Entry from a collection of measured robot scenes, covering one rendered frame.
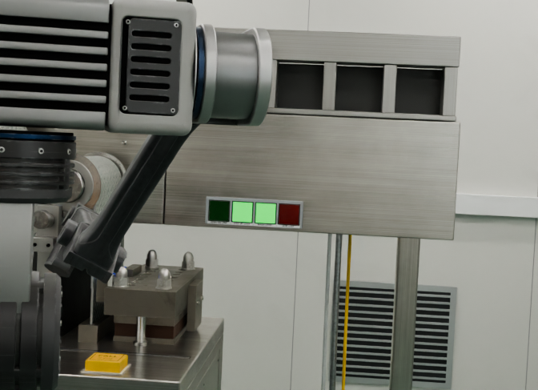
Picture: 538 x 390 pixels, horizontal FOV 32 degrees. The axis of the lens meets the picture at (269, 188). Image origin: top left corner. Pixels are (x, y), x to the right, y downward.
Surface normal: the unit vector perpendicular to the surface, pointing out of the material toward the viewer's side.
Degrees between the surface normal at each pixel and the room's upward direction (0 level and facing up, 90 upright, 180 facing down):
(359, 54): 90
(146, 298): 90
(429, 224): 90
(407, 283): 90
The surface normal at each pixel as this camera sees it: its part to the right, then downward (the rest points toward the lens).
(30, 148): 0.44, 0.07
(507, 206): -0.08, 0.05
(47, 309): 0.22, -0.48
